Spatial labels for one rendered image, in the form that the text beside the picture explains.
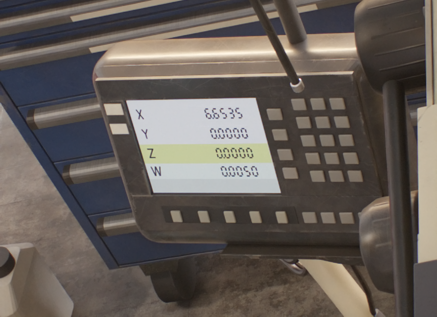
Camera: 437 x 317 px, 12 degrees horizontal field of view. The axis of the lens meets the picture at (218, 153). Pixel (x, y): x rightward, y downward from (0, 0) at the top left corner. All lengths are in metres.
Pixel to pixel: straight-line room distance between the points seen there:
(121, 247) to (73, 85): 0.41
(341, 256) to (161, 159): 0.22
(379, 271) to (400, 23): 0.17
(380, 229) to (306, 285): 2.31
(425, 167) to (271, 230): 1.06
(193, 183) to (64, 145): 1.20
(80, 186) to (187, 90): 1.33
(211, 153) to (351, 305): 0.29
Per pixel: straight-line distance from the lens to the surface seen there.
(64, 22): 3.24
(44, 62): 3.35
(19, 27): 3.27
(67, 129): 3.46
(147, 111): 2.28
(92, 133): 3.46
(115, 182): 3.54
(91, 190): 3.57
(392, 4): 1.42
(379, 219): 1.45
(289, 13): 2.19
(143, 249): 3.67
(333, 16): 3.20
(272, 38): 1.56
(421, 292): 1.17
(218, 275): 3.85
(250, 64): 2.21
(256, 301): 3.78
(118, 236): 3.65
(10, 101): 3.43
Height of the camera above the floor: 2.75
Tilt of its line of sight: 43 degrees down
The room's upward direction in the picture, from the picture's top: 29 degrees counter-clockwise
